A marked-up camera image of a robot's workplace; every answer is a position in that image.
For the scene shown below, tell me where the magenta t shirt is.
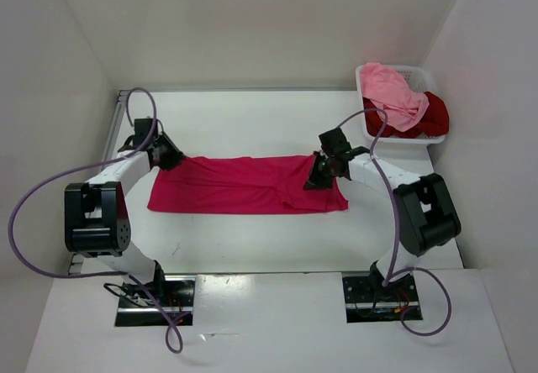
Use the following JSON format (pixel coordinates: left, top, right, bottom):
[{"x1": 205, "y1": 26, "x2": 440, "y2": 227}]
[{"x1": 147, "y1": 155, "x2": 348, "y2": 215}]

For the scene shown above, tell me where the light pink t shirt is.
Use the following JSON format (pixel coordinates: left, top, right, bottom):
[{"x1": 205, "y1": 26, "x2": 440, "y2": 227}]
[{"x1": 359, "y1": 62, "x2": 430, "y2": 132}]

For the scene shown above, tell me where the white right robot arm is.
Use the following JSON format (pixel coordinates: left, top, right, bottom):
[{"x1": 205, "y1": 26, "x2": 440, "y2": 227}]
[{"x1": 303, "y1": 150, "x2": 462, "y2": 300}]

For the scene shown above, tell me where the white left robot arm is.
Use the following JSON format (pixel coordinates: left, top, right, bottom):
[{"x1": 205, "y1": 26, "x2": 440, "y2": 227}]
[{"x1": 64, "y1": 132, "x2": 186, "y2": 306}]

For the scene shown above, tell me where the dark red t shirt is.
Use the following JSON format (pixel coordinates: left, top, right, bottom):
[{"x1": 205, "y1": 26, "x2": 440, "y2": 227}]
[{"x1": 362, "y1": 92, "x2": 450, "y2": 139}]

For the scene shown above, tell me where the white plastic basket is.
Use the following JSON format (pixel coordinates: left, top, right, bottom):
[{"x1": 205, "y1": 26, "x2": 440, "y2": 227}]
[{"x1": 356, "y1": 64, "x2": 445, "y2": 146}]

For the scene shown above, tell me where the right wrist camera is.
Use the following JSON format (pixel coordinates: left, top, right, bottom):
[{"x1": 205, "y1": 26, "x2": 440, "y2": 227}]
[{"x1": 319, "y1": 127, "x2": 351, "y2": 156}]

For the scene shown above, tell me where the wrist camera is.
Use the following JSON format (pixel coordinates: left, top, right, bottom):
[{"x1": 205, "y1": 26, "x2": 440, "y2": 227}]
[
  {"x1": 319, "y1": 127, "x2": 351, "y2": 156},
  {"x1": 133, "y1": 118, "x2": 158, "y2": 148}
]

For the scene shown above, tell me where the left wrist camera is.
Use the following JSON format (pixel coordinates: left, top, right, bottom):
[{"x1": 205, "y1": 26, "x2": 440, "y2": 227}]
[{"x1": 133, "y1": 118, "x2": 158, "y2": 148}]

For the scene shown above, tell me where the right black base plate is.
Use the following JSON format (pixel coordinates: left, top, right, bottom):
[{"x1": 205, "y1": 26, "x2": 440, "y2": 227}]
[{"x1": 342, "y1": 274, "x2": 423, "y2": 323}]

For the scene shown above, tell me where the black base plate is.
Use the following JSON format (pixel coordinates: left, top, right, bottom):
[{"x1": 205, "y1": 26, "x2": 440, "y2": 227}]
[
  {"x1": 103, "y1": 276, "x2": 196, "y2": 328},
  {"x1": 342, "y1": 274, "x2": 423, "y2": 323}
]

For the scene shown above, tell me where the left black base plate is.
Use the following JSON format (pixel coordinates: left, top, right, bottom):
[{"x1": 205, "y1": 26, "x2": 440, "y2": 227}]
[{"x1": 103, "y1": 276, "x2": 196, "y2": 328}]

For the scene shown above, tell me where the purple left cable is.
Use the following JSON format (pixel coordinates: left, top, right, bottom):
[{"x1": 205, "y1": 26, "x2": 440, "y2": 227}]
[{"x1": 8, "y1": 87, "x2": 194, "y2": 354}]

